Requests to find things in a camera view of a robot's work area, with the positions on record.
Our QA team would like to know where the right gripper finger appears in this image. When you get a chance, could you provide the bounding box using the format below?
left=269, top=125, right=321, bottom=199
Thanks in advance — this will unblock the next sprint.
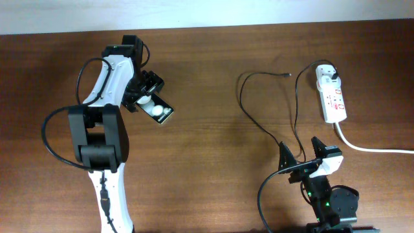
left=311, top=137, right=329, bottom=159
left=278, top=142, right=298, bottom=170

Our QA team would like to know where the black smartphone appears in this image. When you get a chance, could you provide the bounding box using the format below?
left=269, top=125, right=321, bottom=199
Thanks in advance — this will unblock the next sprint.
left=135, top=93, right=174, bottom=124

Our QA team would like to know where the black charging cable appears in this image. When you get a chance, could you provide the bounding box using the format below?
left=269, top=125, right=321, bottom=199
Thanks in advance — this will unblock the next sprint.
left=238, top=59, right=340, bottom=162

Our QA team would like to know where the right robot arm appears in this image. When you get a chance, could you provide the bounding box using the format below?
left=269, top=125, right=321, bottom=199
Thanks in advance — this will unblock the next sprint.
left=279, top=137, right=359, bottom=232

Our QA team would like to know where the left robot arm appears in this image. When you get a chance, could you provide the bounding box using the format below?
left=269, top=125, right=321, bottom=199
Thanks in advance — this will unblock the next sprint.
left=68, top=35, right=174, bottom=232

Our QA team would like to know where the white charger plug adapter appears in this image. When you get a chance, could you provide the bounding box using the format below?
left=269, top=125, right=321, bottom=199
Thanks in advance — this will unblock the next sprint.
left=316, top=64, right=342, bottom=92

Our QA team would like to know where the white power strip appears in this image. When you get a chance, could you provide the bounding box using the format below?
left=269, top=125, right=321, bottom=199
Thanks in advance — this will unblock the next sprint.
left=319, top=87, right=347, bottom=124

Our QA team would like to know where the white power strip cord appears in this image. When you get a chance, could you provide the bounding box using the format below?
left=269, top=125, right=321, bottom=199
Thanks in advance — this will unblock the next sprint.
left=332, top=122, right=414, bottom=155

